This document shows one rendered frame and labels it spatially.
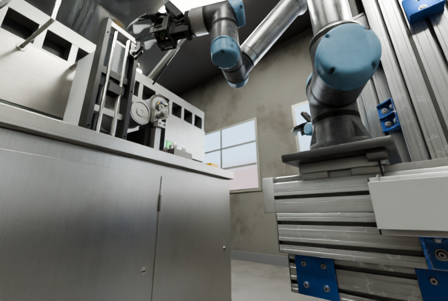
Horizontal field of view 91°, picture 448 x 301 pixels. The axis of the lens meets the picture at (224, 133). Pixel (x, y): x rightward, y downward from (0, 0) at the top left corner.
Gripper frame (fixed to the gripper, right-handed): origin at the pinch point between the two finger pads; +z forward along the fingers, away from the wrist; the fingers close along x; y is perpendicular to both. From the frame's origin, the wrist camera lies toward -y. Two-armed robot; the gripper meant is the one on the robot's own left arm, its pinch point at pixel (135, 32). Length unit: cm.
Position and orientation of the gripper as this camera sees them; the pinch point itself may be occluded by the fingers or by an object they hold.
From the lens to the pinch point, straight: 83.2
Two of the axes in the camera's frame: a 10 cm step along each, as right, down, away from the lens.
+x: 2.6, 4.5, 8.5
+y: -0.2, 8.9, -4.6
